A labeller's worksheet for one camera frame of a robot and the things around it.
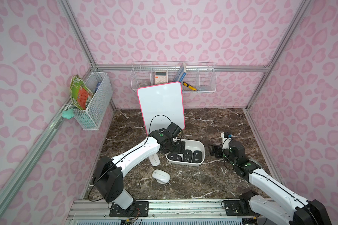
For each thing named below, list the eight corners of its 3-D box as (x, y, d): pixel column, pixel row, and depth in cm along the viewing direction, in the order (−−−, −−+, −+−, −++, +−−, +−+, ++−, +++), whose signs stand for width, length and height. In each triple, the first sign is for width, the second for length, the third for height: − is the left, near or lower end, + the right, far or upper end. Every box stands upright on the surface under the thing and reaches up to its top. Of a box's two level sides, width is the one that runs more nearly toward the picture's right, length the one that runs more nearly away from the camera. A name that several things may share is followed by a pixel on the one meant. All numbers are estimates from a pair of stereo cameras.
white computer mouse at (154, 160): (153, 168, 90) (153, 166, 87) (149, 158, 94) (148, 156, 92) (161, 163, 91) (161, 161, 89) (156, 154, 96) (156, 152, 93)
